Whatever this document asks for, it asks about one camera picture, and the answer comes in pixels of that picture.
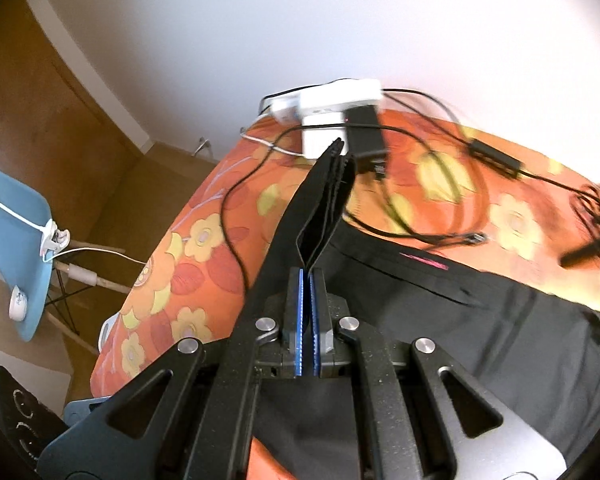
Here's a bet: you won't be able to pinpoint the white charger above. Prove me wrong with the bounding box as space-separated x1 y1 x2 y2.
301 114 347 159

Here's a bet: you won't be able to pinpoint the white power strip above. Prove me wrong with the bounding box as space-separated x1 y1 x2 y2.
270 79 384 124

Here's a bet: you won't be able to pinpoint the orange floral bedsheet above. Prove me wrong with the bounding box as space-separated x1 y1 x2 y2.
90 107 600 480

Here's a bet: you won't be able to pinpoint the blue chair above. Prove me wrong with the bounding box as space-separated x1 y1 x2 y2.
0 166 132 356

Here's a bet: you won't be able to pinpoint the small black tripod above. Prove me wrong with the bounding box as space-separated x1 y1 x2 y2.
559 237 600 268

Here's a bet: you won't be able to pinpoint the white computer mouse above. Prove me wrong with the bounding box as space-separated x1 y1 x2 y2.
8 285 31 322

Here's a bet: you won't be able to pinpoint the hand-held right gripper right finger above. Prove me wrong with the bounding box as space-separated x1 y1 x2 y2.
309 269 567 480

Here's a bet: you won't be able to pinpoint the black controller cable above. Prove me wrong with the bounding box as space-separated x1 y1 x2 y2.
380 87 600 248

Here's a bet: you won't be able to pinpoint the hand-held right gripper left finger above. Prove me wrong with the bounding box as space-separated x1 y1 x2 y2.
37 267 309 480

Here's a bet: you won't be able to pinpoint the black charger cable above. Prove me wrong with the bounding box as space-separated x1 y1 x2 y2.
221 125 488 292

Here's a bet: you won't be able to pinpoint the black charger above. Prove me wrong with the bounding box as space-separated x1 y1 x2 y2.
345 107 389 181

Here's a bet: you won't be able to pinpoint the white clip lamp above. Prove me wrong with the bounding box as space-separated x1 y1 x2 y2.
0 187 72 265

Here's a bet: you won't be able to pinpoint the black pants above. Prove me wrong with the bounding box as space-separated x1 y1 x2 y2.
220 137 600 480

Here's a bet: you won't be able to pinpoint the black inline cable controller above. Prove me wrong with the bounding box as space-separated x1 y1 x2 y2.
467 140 524 177

